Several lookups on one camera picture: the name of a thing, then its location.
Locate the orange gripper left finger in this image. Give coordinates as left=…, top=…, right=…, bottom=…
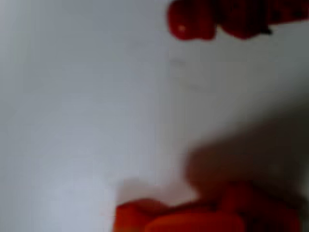
left=113, top=198, right=246, bottom=232

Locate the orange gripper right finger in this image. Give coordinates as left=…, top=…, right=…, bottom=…
left=197, top=181, right=304, bottom=232

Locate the small red toy piece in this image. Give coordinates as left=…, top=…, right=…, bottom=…
left=166, top=0, right=309, bottom=41

